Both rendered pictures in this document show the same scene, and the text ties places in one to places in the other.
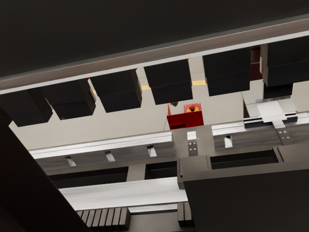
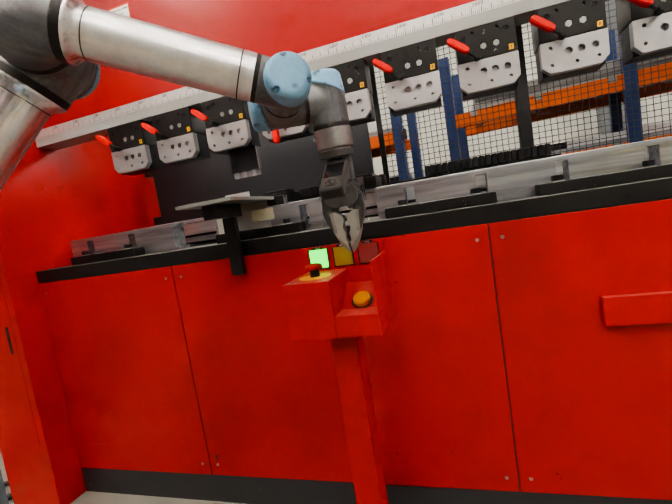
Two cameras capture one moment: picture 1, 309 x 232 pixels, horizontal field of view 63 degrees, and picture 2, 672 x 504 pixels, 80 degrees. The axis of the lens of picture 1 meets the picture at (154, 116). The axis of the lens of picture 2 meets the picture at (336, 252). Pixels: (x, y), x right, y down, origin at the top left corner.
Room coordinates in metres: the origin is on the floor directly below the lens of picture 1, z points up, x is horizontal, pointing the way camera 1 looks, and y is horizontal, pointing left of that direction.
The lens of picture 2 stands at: (2.05, -0.12, 0.91)
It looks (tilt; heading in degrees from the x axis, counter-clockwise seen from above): 5 degrees down; 184
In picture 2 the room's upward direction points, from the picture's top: 9 degrees counter-clockwise
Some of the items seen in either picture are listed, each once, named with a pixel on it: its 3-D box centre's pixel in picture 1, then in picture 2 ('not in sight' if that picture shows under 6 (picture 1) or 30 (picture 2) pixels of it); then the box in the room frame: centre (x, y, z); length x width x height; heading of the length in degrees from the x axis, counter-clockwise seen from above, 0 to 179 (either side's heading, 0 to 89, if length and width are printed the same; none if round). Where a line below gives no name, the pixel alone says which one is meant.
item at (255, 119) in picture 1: (269, 120); (258, 204); (0.72, -0.44, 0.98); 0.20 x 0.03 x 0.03; 76
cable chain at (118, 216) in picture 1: (65, 223); (484, 161); (0.51, 0.38, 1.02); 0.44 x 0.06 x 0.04; 76
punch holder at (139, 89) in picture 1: (118, 86); (412, 79); (0.85, 0.10, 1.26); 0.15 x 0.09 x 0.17; 76
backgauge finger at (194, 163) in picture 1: (193, 154); (357, 182); (0.64, -0.10, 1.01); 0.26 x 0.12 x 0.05; 166
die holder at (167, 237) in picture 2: not in sight; (128, 243); (0.58, -0.99, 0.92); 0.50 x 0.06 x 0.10; 76
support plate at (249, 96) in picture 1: (264, 96); (228, 202); (0.86, -0.49, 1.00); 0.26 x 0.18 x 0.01; 166
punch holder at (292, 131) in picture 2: (226, 67); (286, 111); (0.76, -0.29, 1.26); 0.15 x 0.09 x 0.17; 76
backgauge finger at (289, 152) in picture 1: (288, 142); (272, 197); (0.56, -0.42, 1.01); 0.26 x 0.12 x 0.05; 166
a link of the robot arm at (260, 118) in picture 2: not in sight; (278, 106); (1.27, -0.23, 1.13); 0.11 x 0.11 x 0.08; 17
